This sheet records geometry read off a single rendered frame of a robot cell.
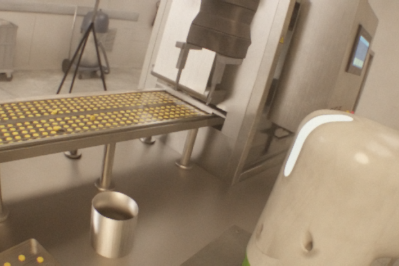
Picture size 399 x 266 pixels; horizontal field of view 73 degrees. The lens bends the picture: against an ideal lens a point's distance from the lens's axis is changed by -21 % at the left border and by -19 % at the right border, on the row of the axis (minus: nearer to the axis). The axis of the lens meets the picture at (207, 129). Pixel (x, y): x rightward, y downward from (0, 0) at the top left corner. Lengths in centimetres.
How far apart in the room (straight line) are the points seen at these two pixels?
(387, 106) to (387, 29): 99
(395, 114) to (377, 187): 398
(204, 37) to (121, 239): 34
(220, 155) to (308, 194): 64
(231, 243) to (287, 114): 44
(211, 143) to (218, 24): 53
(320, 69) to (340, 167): 57
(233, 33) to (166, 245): 40
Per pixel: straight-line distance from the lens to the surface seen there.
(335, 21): 80
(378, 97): 423
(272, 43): 78
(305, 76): 81
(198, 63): 82
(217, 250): 46
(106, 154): 68
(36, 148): 55
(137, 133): 68
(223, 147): 87
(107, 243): 54
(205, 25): 41
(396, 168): 25
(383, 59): 423
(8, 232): 60
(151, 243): 61
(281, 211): 27
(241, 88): 82
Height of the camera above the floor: 121
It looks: 20 degrees down
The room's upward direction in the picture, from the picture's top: 16 degrees clockwise
